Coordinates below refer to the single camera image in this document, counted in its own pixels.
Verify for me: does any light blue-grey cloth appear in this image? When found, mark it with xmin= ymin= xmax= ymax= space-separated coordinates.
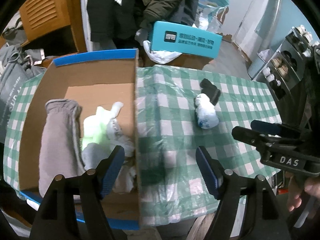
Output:
xmin=81 ymin=115 xmax=136 ymax=197

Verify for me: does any light green cloth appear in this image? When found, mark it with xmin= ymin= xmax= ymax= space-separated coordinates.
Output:
xmin=81 ymin=101 xmax=124 ymax=151

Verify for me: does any white sock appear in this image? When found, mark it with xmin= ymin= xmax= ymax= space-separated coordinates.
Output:
xmin=194 ymin=93 xmax=219 ymax=129

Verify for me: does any blue-edged cardboard box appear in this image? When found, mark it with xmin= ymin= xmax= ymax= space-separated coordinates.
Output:
xmin=18 ymin=48 xmax=141 ymax=230

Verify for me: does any right hand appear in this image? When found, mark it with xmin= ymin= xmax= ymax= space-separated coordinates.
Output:
xmin=285 ymin=172 xmax=320 ymax=212

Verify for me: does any black rolled sock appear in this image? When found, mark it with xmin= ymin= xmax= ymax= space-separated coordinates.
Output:
xmin=200 ymin=79 xmax=221 ymax=106

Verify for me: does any green white checkered tablecloth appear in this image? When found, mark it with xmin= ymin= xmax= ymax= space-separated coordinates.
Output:
xmin=3 ymin=60 xmax=281 ymax=226

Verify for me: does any white shoe rack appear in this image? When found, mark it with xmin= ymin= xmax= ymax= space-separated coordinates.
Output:
xmin=248 ymin=24 xmax=319 ymax=102

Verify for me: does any white plastic bag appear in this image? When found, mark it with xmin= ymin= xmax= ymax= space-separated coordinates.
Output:
xmin=143 ymin=40 xmax=182 ymax=64

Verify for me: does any blue patterned plastic bag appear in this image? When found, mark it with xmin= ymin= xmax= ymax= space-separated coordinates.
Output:
xmin=194 ymin=0 xmax=229 ymax=34

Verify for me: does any grey printed tote bag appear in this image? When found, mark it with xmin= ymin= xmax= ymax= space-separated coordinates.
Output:
xmin=1 ymin=44 xmax=45 ymax=143

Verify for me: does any teal printed shoe box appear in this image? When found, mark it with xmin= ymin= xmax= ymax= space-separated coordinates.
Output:
xmin=149 ymin=21 xmax=222 ymax=59

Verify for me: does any orange wooden cabinet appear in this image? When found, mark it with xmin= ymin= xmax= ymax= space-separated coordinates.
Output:
xmin=0 ymin=0 xmax=87 ymax=55

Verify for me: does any dark hanging jacket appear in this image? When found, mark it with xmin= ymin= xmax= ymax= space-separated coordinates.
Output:
xmin=87 ymin=0 xmax=199 ymax=50

